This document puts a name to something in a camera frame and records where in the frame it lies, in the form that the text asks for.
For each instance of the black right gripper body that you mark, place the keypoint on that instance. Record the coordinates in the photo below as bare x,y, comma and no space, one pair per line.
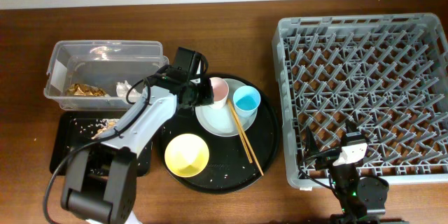
327,161

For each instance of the pink cup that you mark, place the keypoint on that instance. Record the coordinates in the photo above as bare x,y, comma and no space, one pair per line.
220,92

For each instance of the clear plastic bin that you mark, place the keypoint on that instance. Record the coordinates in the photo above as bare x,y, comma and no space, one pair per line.
101,64

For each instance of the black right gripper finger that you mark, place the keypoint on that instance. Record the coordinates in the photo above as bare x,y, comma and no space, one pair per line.
351,128
311,147

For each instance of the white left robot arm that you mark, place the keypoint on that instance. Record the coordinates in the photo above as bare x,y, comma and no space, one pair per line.
100,184

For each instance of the yellow bowl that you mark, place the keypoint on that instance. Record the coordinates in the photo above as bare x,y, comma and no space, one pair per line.
186,155

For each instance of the wooden chopstick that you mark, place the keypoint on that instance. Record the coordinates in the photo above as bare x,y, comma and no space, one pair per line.
253,155
239,129

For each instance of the white tissue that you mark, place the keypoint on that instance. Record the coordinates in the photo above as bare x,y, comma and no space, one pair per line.
122,89

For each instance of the grey plate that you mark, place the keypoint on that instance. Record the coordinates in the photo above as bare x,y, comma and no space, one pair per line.
220,122

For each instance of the gold snack wrapper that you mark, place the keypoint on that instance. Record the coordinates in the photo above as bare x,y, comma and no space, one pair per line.
84,90

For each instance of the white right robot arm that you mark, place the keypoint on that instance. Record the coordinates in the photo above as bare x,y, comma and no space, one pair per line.
362,198

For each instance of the round black tray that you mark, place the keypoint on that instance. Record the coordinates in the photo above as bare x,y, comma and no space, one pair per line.
228,169

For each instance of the food scraps and rice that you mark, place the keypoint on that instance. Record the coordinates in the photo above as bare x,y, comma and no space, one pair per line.
91,127

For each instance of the grey dishwasher rack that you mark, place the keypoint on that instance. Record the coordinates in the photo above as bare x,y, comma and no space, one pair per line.
386,73

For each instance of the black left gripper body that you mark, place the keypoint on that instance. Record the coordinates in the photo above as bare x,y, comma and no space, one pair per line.
200,95

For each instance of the blue cup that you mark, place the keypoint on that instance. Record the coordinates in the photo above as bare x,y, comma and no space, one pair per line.
246,100

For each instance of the black rectangular tray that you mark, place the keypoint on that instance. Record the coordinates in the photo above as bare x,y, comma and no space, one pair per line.
66,140

